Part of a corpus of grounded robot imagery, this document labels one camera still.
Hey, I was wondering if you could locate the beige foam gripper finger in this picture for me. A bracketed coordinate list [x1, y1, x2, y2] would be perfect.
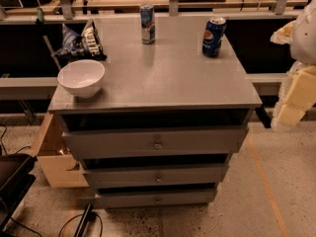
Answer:
[271, 61, 316, 132]

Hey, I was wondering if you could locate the red bull can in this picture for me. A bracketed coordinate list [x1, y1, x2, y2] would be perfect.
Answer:
[139, 4, 155, 44]

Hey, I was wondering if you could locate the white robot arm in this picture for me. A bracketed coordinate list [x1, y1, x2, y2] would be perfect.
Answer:
[271, 0, 316, 131]

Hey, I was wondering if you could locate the blue pepsi can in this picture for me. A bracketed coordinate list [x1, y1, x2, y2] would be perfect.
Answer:
[202, 17, 226, 57]

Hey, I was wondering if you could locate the top grey drawer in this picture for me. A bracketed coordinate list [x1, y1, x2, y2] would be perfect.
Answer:
[62, 126, 248, 159]

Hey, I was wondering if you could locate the grey drawer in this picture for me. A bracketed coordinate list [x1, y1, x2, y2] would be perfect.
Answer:
[95, 189, 217, 209]
[83, 164, 229, 189]
[62, 126, 248, 159]

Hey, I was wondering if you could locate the grey drawer cabinet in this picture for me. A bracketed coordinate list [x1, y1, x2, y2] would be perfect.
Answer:
[49, 15, 262, 196]

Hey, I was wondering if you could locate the bottom grey drawer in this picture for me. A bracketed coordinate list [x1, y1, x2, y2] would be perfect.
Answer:
[95, 189, 217, 209]

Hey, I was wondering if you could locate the middle grey drawer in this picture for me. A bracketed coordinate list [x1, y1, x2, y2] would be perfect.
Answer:
[83, 164, 229, 189]

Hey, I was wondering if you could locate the white ceramic bowl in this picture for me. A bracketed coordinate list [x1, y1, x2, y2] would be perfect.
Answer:
[57, 59, 106, 98]

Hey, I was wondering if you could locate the blue white chip bag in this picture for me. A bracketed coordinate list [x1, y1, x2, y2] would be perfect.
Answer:
[54, 19, 107, 60]

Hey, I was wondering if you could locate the black power strip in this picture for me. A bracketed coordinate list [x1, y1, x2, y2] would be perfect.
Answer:
[74, 204, 96, 237]

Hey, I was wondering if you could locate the wooden box on floor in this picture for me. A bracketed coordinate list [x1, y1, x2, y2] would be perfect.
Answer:
[31, 113, 88, 188]

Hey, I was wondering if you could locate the black case on floor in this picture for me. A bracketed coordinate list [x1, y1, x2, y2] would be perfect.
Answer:
[0, 154, 36, 230]

